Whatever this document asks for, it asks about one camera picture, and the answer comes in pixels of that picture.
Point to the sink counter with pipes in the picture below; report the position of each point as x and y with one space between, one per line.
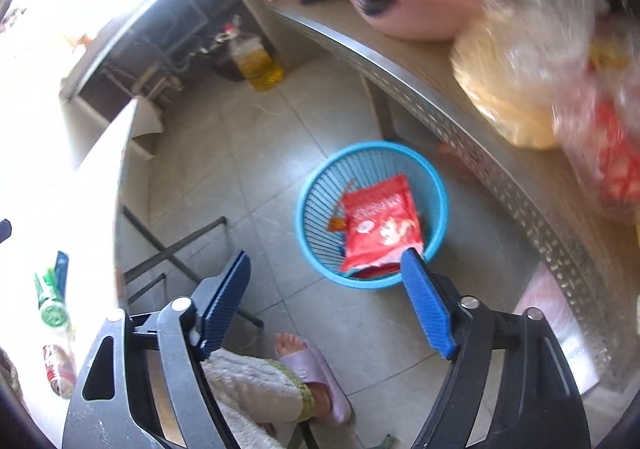
150 54

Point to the green bottle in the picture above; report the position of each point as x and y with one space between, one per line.
50 301

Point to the red plastic bag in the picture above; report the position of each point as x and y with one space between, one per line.
600 149

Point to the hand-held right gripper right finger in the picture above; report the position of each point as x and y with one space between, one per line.
427 304

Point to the person's fuzzy sleeve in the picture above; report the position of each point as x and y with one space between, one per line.
7 374

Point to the black metal table frame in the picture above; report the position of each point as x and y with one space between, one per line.
170 256

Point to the orange wrapper scrap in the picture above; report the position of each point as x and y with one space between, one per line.
336 223

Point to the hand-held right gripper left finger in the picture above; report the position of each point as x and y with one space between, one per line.
222 299

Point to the cooking oil bottle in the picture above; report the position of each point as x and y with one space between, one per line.
255 64

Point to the metal-edged kitchen counter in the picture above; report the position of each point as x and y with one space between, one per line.
450 94

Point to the red can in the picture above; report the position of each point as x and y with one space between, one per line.
59 369

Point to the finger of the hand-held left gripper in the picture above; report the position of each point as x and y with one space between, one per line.
4 230

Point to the red snack bag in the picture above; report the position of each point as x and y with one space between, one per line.
380 224

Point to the blue mesh waste basket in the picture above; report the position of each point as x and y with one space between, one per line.
317 229

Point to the purple slipper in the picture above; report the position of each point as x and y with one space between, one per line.
320 369

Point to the dark bucket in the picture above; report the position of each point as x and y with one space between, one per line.
227 66

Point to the clear bag with yellow contents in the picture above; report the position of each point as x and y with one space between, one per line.
510 74

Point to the pink plastic basin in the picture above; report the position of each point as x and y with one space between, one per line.
425 16

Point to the person's leg in fuzzy pants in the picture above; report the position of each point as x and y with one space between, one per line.
250 389

